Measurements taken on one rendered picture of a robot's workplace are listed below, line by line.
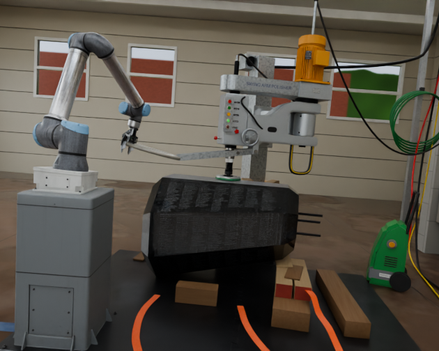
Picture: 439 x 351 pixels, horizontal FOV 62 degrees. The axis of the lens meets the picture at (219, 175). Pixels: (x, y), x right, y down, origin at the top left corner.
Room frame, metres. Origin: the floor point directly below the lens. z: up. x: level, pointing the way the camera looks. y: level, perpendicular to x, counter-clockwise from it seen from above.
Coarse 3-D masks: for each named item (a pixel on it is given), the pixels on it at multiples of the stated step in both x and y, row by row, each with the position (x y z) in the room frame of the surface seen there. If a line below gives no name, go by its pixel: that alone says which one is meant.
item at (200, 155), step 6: (222, 150) 3.19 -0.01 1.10; (228, 150) 3.09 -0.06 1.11; (234, 150) 3.10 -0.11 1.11; (240, 150) 3.12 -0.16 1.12; (246, 150) 3.13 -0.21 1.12; (180, 156) 3.00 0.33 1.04; (186, 156) 3.01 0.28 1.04; (192, 156) 3.02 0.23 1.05; (198, 156) 3.03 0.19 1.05; (204, 156) 3.05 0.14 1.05; (210, 156) 3.06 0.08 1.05; (216, 156) 3.07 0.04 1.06; (222, 156) 3.08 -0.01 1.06; (228, 156) 3.09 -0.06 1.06
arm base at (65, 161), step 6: (60, 156) 2.02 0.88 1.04; (66, 156) 2.01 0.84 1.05; (72, 156) 2.02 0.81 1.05; (78, 156) 2.03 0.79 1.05; (84, 156) 2.08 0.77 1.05; (54, 162) 2.03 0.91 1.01; (60, 162) 2.00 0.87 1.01; (66, 162) 2.00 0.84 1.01; (72, 162) 2.01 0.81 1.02; (78, 162) 2.02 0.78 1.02; (84, 162) 2.06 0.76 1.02; (54, 168) 2.01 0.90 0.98; (60, 168) 1.99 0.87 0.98; (66, 168) 1.99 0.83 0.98; (72, 168) 2.00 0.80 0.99; (78, 168) 2.01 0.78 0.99; (84, 168) 2.05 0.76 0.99
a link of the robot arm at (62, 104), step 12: (72, 36) 2.30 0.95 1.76; (84, 36) 2.26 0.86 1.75; (72, 48) 2.27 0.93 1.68; (84, 48) 2.28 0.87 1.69; (72, 60) 2.24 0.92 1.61; (84, 60) 2.29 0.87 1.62; (72, 72) 2.23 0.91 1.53; (60, 84) 2.21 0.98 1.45; (72, 84) 2.22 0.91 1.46; (60, 96) 2.18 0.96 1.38; (72, 96) 2.22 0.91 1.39; (60, 108) 2.16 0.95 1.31; (48, 120) 2.12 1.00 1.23; (60, 120) 2.13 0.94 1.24; (36, 132) 2.12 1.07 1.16; (48, 132) 2.08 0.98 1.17; (48, 144) 2.10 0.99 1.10
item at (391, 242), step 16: (416, 192) 3.18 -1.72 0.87; (400, 224) 3.20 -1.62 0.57; (384, 240) 3.19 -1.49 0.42; (400, 240) 3.14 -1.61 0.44; (384, 256) 3.18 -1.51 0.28; (400, 256) 3.14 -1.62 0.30; (368, 272) 3.25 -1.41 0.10; (384, 272) 3.17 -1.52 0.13; (400, 272) 3.10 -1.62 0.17; (400, 288) 3.08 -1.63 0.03
